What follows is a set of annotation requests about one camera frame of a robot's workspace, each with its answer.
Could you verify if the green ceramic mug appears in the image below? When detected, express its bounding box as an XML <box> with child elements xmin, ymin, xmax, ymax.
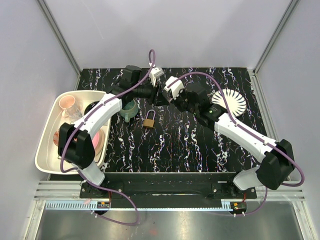
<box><xmin>119</xmin><ymin>100</ymin><xmax>139</xmax><ymax>123</ymax></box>

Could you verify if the cream plastic tray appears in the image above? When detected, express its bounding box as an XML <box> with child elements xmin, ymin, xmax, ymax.
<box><xmin>34</xmin><ymin>90</ymin><xmax>111</xmax><ymax>175</ymax></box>

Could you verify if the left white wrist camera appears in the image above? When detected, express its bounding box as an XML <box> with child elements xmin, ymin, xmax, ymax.
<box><xmin>149</xmin><ymin>66</ymin><xmax>164</xmax><ymax>87</ymax></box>

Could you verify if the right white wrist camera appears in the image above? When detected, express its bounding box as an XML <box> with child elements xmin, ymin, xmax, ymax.
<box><xmin>164</xmin><ymin>76</ymin><xmax>185</xmax><ymax>100</ymax></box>

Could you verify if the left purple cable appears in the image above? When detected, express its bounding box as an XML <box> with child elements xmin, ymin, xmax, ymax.
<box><xmin>60</xmin><ymin>49</ymin><xmax>158</xmax><ymax>225</ymax></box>

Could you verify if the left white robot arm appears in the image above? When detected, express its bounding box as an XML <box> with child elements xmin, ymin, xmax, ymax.
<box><xmin>58</xmin><ymin>65</ymin><xmax>168</xmax><ymax>198</ymax></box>

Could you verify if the pink plate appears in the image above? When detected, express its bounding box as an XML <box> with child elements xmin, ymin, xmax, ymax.
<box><xmin>92</xmin><ymin>129</ymin><xmax>105</xmax><ymax>155</ymax></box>

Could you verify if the black bowl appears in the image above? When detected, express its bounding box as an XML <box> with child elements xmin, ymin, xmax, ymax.
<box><xmin>84</xmin><ymin>101</ymin><xmax>99</xmax><ymax>115</ymax></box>

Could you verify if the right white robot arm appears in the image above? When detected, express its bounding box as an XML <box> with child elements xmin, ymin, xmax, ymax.
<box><xmin>164</xmin><ymin>80</ymin><xmax>295</xmax><ymax>199</ymax></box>

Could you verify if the clear drinking glass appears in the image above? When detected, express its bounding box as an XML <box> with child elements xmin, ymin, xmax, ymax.
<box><xmin>64</xmin><ymin>104</ymin><xmax>83</xmax><ymax>121</ymax></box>

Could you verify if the brass padlock silver shackle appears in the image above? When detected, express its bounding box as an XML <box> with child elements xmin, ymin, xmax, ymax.
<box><xmin>142</xmin><ymin>109</ymin><xmax>156</xmax><ymax>129</ymax></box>

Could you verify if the red patterned bowl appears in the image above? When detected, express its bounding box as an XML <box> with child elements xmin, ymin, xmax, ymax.
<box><xmin>53</xmin><ymin>129</ymin><xmax>60</xmax><ymax>147</ymax></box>

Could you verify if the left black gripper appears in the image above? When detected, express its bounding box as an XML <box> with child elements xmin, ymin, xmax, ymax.
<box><xmin>132</xmin><ymin>78</ymin><xmax>170</xmax><ymax>108</ymax></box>

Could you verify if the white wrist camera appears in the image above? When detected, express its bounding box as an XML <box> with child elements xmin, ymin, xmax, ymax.
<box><xmin>149</xmin><ymin>66</ymin><xmax>164</xmax><ymax>87</ymax></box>
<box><xmin>164</xmin><ymin>76</ymin><xmax>185</xmax><ymax>100</ymax></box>

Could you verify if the pink plastic cup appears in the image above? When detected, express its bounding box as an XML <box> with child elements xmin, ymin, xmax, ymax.
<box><xmin>58</xmin><ymin>95</ymin><xmax>76</xmax><ymax>110</ymax></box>

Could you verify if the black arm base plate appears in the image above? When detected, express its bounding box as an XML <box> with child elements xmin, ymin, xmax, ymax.
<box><xmin>79</xmin><ymin>171</ymin><xmax>258</xmax><ymax>210</ymax></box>

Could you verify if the blue striped white plate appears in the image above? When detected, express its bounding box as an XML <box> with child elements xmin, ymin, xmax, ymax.
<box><xmin>211</xmin><ymin>89</ymin><xmax>247</xmax><ymax>117</ymax></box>

